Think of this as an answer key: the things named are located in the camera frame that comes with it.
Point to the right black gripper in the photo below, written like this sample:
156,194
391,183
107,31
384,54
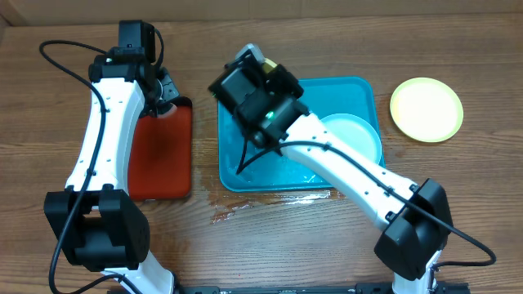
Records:
281,73

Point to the red black-rimmed tray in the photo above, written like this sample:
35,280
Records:
160,161

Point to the teal plastic tray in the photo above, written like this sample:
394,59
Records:
323,96

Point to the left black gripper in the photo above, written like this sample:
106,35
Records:
170,88

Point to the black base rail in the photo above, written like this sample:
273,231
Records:
361,288

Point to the green-rimmed plate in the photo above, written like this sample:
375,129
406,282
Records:
268,65
426,109

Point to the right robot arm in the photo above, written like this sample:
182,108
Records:
414,219

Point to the light blue plate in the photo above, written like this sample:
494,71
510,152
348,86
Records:
357,133

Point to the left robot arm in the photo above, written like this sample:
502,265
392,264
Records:
95,222

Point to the green-rimmed plate top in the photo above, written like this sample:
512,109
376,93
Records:
268,65

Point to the dark grey sponge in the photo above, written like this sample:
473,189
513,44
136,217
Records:
166,111

